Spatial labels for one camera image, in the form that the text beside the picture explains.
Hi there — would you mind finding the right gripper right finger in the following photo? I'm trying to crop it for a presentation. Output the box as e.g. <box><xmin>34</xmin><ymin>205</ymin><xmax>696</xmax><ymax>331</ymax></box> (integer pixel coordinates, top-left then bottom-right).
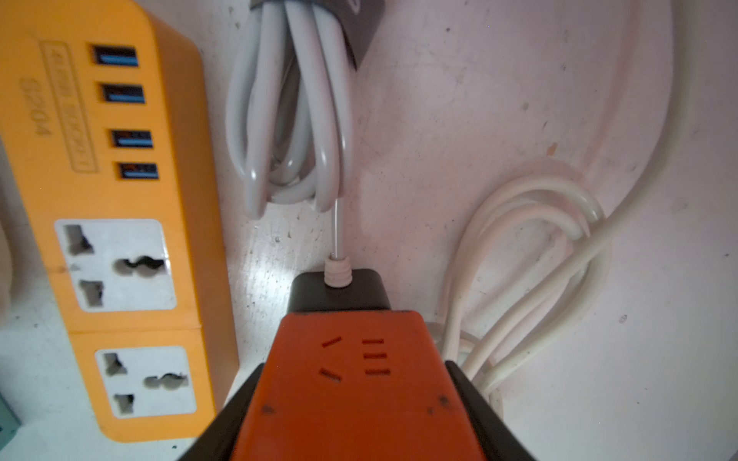
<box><xmin>445</xmin><ymin>360</ymin><xmax>535</xmax><ymax>461</ymax></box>

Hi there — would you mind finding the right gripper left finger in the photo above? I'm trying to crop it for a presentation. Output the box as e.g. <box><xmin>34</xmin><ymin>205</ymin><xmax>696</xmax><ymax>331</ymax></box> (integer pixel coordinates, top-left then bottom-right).
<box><xmin>179</xmin><ymin>363</ymin><xmax>264</xmax><ymax>461</ymax></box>

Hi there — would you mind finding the red cube socket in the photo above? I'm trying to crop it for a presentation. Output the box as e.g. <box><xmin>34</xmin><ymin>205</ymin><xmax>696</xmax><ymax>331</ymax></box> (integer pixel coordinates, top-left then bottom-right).
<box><xmin>233</xmin><ymin>310</ymin><xmax>484</xmax><ymax>460</ymax></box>

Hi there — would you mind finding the grey bundled cable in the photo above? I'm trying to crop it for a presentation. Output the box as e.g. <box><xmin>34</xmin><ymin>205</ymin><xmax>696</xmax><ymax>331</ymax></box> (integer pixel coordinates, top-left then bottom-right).
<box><xmin>224</xmin><ymin>0</ymin><xmax>386</xmax><ymax>284</ymax></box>

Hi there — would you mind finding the orange power strip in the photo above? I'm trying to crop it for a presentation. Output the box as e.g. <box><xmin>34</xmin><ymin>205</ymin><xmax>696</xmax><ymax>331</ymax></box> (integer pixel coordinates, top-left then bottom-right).
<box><xmin>1</xmin><ymin>1</ymin><xmax>238</xmax><ymax>443</ymax></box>

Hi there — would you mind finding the white cable right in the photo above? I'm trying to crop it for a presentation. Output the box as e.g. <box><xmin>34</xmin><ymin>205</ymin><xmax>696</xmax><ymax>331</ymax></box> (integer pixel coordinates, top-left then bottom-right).
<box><xmin>437</xmin><ymin>0</ymin><xmax>693</xmax><ymax>416</ymax></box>

